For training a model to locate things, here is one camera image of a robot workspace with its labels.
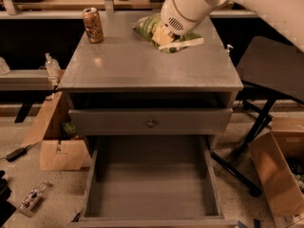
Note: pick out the green jalapeno chip bag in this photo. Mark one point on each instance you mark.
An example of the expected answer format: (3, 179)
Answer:
(149, 29)

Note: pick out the small white pump bottle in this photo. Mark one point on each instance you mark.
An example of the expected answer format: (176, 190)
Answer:
(229, 49)

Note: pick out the left cardboard box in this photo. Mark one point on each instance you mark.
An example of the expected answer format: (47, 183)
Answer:
(57, 153)

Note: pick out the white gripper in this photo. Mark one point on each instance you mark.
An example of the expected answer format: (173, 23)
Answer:
(172, 15)

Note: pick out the right cardboard box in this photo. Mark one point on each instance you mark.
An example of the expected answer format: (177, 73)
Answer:
(269, 153)

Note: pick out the cardboard box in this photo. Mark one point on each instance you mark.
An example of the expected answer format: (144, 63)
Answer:
(57, 153)
(269, 153)

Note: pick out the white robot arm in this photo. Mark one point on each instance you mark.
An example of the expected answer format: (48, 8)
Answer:
(285, 16)

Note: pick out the closed grey upper drawer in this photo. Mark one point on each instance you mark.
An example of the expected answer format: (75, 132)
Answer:
(150, 121)

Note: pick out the patterned drink can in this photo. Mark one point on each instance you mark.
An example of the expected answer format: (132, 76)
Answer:
(93, 26)

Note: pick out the open grey lower drawer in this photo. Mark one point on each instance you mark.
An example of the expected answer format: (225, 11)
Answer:
(151, 182)

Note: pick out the clear sanitizer bottle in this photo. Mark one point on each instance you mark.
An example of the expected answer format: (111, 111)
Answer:
(52, 66)

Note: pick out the black folding stand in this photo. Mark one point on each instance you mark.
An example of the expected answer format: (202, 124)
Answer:
(277, 69)

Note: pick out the black power adapter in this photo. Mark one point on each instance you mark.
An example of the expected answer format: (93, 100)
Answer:
(16, 154)

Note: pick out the plastic bottle on floor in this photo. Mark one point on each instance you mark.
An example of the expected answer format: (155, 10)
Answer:
(32, 198)

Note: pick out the green bag in box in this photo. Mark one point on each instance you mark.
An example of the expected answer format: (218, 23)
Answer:
(69, 130)

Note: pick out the grey drawer cabinet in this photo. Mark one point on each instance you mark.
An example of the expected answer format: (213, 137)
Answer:
(125, 72)

